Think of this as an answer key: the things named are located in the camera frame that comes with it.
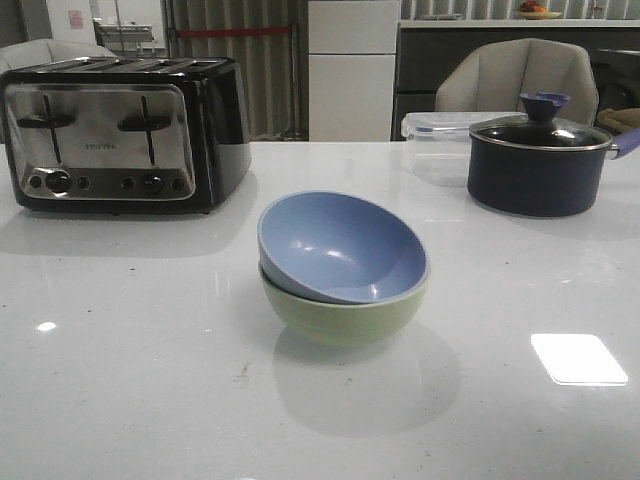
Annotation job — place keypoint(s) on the blue bowl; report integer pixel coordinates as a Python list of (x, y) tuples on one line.
[(336, 248)]

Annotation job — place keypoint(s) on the green bowl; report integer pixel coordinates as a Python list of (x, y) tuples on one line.
[(344, 325)]

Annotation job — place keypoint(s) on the clear plastic food container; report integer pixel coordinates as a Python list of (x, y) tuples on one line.
[(438, 145)]

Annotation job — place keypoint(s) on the white refrigerator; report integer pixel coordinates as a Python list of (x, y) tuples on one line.
[(352, 57)]

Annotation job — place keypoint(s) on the dark kitchen counter cabinet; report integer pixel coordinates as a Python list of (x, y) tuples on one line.
[(428, 52)]

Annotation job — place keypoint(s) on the dark blue saucepan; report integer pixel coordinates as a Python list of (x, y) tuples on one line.
[(519, 171)]

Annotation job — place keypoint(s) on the black chrome four-slot toaster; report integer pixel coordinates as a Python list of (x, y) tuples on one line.
[(125, 136)]

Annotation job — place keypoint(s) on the beige upholstered chair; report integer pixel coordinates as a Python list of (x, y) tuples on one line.
[(492, 78)]

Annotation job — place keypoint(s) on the glass pot lid blue knob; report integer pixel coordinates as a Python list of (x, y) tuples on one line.
[(540, 128)]

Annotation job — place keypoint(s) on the red barrier belt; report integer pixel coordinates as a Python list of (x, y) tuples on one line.
[(233, 32)]

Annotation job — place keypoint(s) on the yellow fruit bowl on counter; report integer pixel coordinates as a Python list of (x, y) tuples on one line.
[(533, 10)]

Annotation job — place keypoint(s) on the brown cushion far right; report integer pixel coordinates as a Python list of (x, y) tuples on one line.
[(619, 121)]

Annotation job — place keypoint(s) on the beige armchair left background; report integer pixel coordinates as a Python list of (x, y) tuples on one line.
[(42, 51)]

